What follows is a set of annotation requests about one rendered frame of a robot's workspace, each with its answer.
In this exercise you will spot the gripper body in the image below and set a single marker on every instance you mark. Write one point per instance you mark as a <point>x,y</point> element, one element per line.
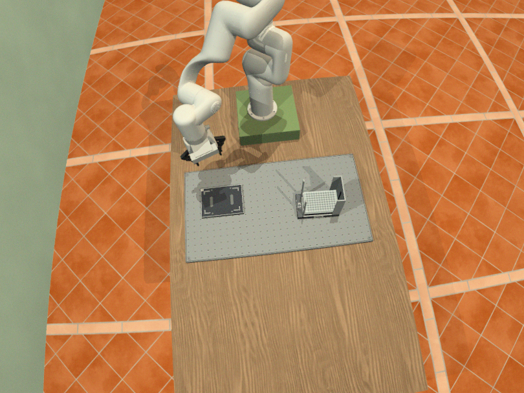
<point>210,137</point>

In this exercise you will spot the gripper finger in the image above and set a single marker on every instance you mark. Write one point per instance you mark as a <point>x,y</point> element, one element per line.
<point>220,142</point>
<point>185,156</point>

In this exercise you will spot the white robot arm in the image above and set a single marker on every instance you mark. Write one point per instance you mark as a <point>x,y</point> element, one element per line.
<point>269,58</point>

